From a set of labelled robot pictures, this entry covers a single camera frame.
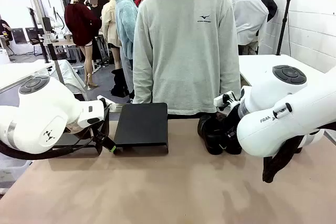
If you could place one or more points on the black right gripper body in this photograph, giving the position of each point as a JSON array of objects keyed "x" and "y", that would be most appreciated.
[{"x": 232, "y": 124}]

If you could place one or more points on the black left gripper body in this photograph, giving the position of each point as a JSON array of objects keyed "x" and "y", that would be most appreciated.
[{"x": 99, "y": 134}]

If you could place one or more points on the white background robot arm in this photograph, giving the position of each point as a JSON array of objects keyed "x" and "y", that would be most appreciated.
[{"x": 56, "y": 23}]

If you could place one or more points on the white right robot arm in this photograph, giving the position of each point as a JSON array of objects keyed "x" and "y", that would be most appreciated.
[{"x": 288, "y": 119}]

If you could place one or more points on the person left forearm grey sleeve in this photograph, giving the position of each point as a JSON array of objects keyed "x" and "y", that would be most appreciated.
[{"x": 232, "y": 77}]

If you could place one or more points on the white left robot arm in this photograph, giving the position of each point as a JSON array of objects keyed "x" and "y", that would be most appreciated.
[{"x": 39, "y": 108}]

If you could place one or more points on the person right forearm grey sleeve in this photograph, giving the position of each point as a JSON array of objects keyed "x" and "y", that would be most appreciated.
[{"x": 141, "y": 82}]

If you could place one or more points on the black metal shoe stand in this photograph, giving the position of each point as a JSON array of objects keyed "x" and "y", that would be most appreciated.
[
  {"x": 78, "y": 142},
  {"x": 141, "y": 124}
]

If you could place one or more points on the black tripod stand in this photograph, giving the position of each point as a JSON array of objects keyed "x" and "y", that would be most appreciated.
[{"x": 284, "y": 22}]

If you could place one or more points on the black boots pair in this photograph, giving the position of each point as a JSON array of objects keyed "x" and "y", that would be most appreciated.
[{"x": 119, "y": 85}]

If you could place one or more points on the grey cover cloth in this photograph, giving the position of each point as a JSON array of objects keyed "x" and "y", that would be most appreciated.
[{"x": 71, "y": 77}]

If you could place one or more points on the silver aluminium pole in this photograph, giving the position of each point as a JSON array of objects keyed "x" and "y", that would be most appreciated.
[{"x": 60, "y": 74}]

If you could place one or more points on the person in grey sweatshirt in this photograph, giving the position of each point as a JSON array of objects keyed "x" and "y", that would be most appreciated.
[{"x": 183, "y": 51}]

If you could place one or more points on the clear plastic bin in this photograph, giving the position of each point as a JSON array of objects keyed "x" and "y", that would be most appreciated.
[{"x": 10, "y": 171}]

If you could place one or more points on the background wooden desk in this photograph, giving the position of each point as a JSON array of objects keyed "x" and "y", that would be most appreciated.
[{"x": 63, "y": 42}]

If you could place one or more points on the low white table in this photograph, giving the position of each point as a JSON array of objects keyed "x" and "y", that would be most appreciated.
[{"x": 15, "y": 72}]

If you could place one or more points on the mannequin in white shirt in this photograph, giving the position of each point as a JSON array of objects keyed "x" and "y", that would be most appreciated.
[{"x": 249, "y": 16}]

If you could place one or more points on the mannequin in dark red sweater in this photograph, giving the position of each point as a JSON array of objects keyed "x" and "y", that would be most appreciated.
[{"x": 81, "y": 24}]

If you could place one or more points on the black office chair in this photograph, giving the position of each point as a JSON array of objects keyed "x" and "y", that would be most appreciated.
[{"x": 36, "y": 41}]

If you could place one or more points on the mannequin in cream jacket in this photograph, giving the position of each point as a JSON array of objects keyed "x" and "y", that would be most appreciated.
[{"x": 109, "y": 22}]

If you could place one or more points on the mannequin in light blue fleece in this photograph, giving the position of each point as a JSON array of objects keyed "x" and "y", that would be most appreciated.
[{"x": 126, "y": 24}]

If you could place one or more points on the background person dark top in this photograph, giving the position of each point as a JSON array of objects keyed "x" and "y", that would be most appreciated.
[{"x": 94, "y": 9}]

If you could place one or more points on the background person black tshirt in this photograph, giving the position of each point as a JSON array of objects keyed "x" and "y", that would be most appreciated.
[{"x": 5, "y": 28}]

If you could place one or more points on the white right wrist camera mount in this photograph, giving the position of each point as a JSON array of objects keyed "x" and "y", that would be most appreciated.
[{"x": 225, "y": 99}]

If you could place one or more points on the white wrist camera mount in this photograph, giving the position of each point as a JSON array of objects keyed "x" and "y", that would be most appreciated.
[
  {"x": 103, "y": 102},
  {"x": 225, "y": 99}
]

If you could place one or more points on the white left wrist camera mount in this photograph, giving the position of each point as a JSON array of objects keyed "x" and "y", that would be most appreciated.
[{"x": 103, "y": 102}]

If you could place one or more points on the black camera stand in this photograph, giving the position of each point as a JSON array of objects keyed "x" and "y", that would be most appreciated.
[{"x": 46, "y": 53}]

